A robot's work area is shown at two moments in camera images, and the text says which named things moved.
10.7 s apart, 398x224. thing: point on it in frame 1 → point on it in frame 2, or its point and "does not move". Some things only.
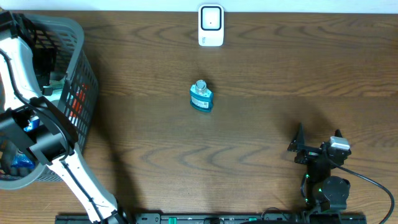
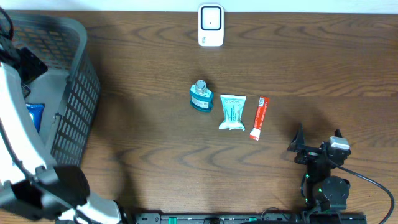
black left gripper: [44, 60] → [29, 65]
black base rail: [216, 218] does not move
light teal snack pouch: [57, 86] → [233, 109]
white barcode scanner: [211, 25] does not move
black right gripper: [298, 144] does not move
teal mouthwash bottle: [201, 97] does not move
